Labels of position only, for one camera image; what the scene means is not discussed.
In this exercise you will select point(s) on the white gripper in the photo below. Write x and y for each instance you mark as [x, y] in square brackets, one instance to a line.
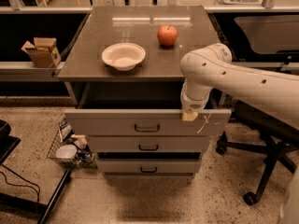
[192, 104]

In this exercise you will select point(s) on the grey top drawer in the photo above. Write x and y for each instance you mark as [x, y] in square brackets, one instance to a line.
[140, 108]

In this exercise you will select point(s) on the grey drawer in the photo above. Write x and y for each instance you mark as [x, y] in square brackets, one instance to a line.
[148, 143]
[140, 108]
[147, 166]

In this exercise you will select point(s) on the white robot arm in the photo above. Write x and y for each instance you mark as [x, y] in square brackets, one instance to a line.
[274, 93]

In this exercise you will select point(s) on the grey drawer cabinet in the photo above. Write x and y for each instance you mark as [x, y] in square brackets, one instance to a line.
[124, 78]

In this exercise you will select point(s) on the grey middle drawer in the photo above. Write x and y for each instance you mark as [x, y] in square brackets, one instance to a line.
[148, 143]

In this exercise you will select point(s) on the grey bottom drawer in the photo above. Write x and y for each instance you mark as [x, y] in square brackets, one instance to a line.
[147, 166]

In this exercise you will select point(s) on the open cardboard box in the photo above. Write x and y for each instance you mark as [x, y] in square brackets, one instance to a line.
[43, 52]

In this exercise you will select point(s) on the black office chair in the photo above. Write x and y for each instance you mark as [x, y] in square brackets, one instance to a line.
[279, 140]

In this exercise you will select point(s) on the red apple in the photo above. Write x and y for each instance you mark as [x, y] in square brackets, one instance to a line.
[167, 35]

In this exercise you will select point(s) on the white bowl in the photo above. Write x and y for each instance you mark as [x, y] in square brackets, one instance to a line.
[123, 56]

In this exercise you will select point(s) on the white plastic container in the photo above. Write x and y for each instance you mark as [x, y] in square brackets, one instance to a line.
[66, 152]

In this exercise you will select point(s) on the wire basket with items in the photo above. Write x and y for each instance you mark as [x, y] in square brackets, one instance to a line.
[84, 159]

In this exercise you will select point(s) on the black stand with cable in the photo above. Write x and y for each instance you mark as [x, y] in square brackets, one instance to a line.
[42, 211]

